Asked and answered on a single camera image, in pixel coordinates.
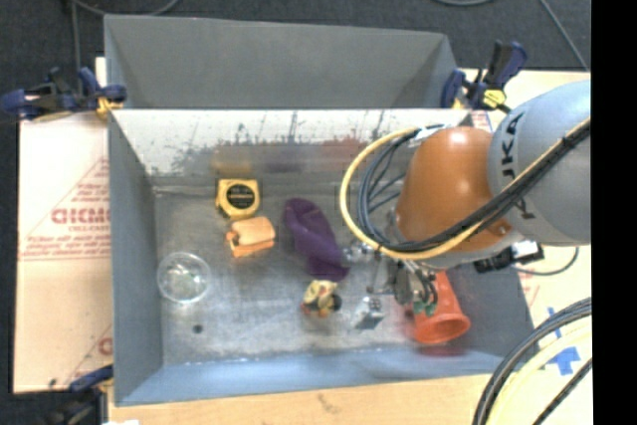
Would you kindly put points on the clear glass bowl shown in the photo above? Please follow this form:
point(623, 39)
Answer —
point(183, 277)

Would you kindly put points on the grey metal bin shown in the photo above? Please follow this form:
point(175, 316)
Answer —
point(259, 69)

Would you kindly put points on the small yellow toy figure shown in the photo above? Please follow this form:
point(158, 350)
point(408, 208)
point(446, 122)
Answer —
point(321, 297)

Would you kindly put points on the purple cloth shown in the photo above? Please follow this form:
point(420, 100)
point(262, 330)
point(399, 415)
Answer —
point(314, 234)

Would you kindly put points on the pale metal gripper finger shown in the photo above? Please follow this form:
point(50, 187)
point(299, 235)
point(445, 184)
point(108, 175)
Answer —
point(369, 313)
point(359, 253)

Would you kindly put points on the orange plastic cup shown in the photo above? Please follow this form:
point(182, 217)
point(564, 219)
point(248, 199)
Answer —
point(443, 318)

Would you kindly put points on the yellow tape measure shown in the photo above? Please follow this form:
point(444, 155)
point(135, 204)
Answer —
point(238, 197)

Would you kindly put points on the black cylinder on white bracket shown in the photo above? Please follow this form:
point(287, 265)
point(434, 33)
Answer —
point(497, 261)

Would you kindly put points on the brown cardboard board red print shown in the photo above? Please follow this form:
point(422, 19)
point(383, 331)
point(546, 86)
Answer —
point(60, 264)

